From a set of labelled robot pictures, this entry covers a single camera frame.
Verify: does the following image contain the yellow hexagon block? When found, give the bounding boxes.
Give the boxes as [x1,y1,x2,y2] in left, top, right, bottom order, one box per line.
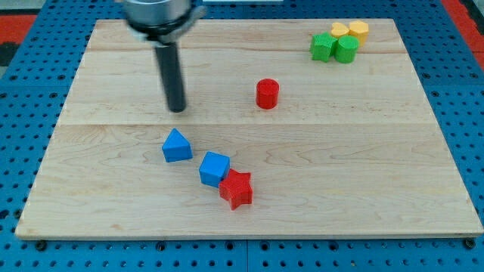
[349,20,369,47]

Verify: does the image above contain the light wooden board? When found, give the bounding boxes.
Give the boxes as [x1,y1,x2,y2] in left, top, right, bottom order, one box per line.
[15,19,483,240]

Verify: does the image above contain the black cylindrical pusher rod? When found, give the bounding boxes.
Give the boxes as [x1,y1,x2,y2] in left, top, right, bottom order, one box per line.
[155,42,187,113]

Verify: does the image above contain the green cylinder block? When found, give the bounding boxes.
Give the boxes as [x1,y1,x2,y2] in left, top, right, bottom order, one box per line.
[334,36,359,63]

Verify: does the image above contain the green star block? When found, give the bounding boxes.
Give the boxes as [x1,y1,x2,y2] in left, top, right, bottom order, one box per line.
[309,32,337,63]

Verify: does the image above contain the red star block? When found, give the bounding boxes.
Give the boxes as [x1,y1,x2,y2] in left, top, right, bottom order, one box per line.
[219,168,253,211]

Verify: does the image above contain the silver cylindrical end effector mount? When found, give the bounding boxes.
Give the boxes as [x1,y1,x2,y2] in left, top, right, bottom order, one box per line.
[123,0,206,45]

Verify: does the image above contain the yellow heart block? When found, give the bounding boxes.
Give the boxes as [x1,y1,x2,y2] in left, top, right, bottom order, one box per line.
[330,22,349,39]

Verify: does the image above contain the blue cube block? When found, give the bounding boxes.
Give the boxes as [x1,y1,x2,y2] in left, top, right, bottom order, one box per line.
[199,151,230,188]

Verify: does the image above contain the blue triangle block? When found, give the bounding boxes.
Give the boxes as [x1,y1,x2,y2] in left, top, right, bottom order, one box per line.
[161,128,193,162]

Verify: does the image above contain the red cylinder block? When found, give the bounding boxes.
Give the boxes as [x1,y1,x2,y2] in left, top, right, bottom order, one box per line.
[256,79,280,110]

